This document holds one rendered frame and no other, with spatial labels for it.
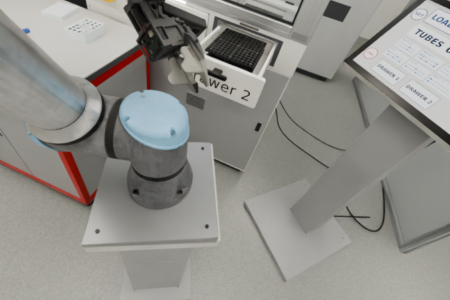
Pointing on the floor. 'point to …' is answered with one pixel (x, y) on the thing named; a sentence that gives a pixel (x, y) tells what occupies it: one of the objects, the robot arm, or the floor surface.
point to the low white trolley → (15, 129)
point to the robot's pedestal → (157, 267)
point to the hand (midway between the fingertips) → (201, 83)
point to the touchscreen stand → (331, 194)
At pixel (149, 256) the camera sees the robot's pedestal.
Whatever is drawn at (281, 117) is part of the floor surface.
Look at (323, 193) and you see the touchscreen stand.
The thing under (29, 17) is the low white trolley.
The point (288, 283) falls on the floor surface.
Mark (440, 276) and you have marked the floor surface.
